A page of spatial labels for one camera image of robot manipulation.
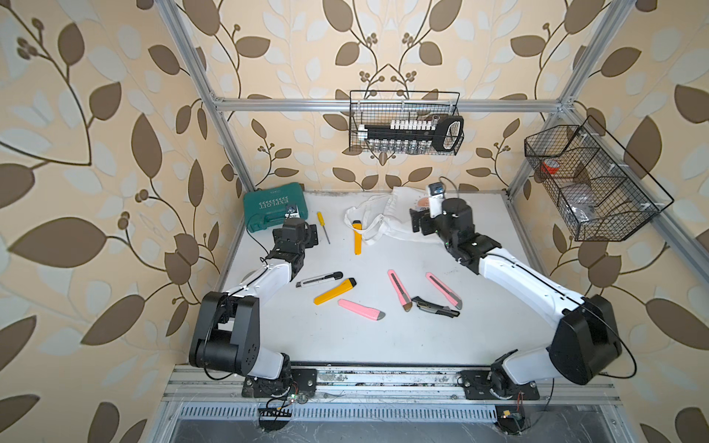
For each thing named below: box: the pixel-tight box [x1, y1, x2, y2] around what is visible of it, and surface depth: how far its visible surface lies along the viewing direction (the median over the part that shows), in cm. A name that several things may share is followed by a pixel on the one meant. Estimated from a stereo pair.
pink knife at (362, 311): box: [337, 299, 386, 322], surface depth 89 cm
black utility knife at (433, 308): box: [410, 296, 461, 318], surface depth 88 cm
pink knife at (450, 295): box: [424, 272, 464, 311], surface depth 93 cm
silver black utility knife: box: [295, 271, 344, 288], surface depth 96 cm
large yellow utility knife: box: [312, 276, 358, 306], surface depth 94 cm
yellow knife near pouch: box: [352, 219, 363, 256], surface depth 107 cm
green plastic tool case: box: [243, 181, 309, 234], surface depth 114 cm
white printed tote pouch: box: [343, 186, 440, 246], surface depth 114 cm
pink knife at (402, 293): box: [387, 269, 413, 312], surface depth 93 cm
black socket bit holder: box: [357, 115, 465, 154], surface depth 86 cm
